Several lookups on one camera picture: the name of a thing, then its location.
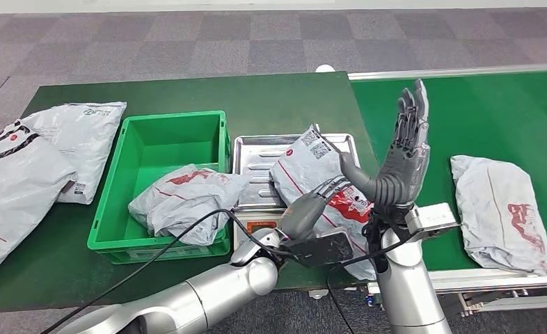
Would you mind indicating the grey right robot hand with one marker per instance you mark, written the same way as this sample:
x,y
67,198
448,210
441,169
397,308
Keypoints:
x,y
407,166

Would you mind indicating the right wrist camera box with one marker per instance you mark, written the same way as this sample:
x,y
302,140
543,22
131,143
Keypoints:
x,y
432,216

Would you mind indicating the grey parcel QR codes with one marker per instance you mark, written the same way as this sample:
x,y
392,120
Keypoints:
x,y
301,170

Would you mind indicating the white table foot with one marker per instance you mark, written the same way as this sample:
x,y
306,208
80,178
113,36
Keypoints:
x,y
318,293
324,68

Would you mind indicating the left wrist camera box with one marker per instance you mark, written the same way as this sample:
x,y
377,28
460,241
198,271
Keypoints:
x,y
324,249

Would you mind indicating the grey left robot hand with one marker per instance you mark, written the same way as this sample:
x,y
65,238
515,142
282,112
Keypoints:
x,y
303,214

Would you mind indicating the grey parcel red print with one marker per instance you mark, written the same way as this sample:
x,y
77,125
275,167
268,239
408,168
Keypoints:
x,y
186,203
490,207

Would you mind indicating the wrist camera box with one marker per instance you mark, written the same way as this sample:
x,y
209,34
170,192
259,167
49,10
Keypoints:
x,y
432,216
324,249

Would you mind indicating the white electronic scale steel tray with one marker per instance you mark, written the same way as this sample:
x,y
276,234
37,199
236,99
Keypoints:
x,y
255,161

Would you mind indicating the green conveyor belt aluminium frame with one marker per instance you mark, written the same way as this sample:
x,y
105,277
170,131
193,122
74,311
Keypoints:
x,y
485,115

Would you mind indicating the green plastic crate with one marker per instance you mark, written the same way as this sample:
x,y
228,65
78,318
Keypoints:
x,y
163,143

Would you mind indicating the grey mailer bag small label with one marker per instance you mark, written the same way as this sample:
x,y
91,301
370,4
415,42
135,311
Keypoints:
x,y
86,143

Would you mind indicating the large grey bag black print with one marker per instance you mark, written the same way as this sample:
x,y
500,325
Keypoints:
x,y
15,193

